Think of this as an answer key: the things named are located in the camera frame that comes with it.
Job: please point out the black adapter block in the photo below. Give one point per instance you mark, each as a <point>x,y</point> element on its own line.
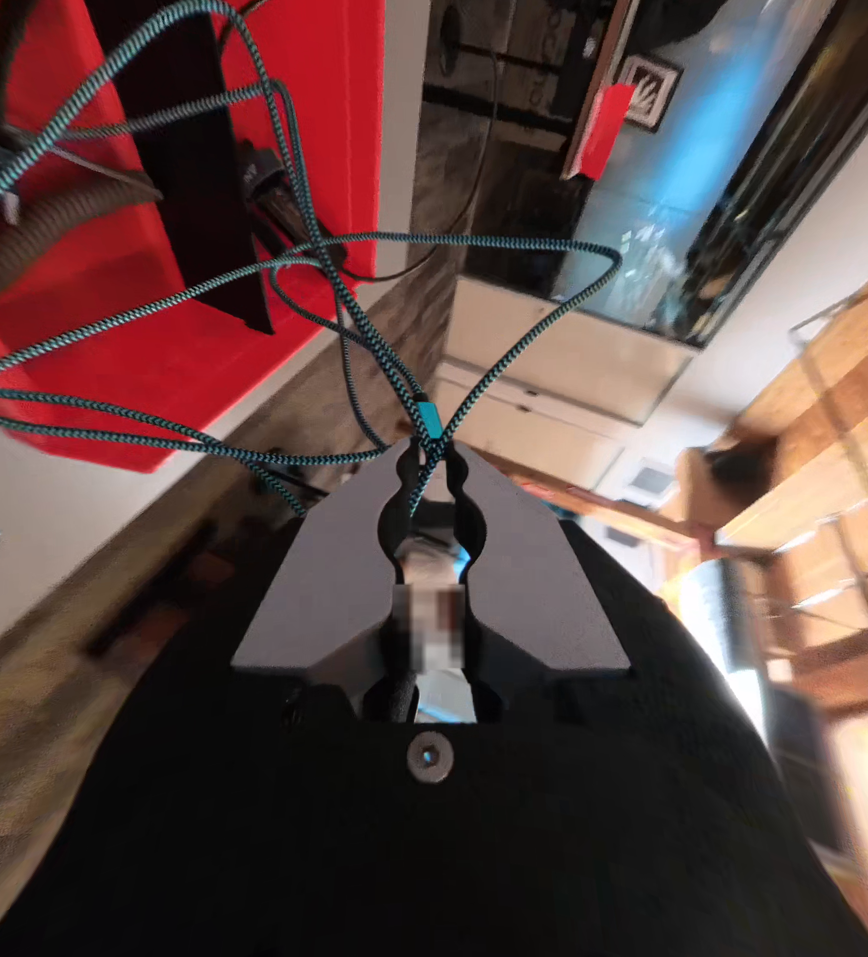
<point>258,172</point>

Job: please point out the framed leaf picture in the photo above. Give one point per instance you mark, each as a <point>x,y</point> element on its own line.
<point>651,91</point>

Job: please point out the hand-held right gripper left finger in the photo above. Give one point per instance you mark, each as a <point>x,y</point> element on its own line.
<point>307,598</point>

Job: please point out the wooden shelf unit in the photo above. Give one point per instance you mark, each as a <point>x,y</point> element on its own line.
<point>852,419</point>

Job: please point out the red plastic bin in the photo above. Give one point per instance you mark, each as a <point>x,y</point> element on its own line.
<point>180,359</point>

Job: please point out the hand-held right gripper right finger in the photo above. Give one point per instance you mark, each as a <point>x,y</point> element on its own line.
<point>553,598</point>

